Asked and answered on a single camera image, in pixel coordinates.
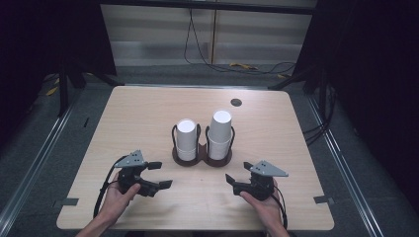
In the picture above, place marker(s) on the person's left hand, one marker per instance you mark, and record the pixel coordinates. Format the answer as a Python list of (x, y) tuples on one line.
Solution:
[(115, 202)]

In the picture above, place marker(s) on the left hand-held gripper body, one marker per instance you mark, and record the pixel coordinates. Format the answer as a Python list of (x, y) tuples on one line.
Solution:
[(131, 159)]

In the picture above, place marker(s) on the black stand leg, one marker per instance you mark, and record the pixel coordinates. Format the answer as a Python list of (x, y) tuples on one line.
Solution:
[(63, 95)]

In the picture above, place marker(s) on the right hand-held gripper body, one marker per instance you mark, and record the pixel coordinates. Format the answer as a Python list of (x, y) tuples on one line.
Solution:
[(265, 169)]

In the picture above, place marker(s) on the yellow floor tape piece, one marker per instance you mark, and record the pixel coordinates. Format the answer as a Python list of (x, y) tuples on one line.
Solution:
[(52, 91), (243, 65)]

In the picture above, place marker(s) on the dark round table grommet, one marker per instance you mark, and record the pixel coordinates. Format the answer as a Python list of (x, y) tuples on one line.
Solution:
[(236, 102)]

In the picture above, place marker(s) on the grey tape strip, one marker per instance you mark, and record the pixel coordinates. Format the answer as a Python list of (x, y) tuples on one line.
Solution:
[(67, 201), (322, 199)]

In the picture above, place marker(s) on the dark brown double cup holder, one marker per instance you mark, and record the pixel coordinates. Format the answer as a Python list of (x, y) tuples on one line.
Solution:
[(202, 154)]

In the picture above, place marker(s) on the black curtain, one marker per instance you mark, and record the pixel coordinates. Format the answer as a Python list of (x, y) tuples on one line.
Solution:
[(375, 82), (39, 49)]

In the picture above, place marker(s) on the metal floor rail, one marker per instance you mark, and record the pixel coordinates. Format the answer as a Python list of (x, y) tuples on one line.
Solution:
[(29, 177), (349, 171)]

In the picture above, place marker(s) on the person's right hand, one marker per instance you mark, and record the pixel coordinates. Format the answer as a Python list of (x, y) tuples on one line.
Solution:
[(268, 210)]

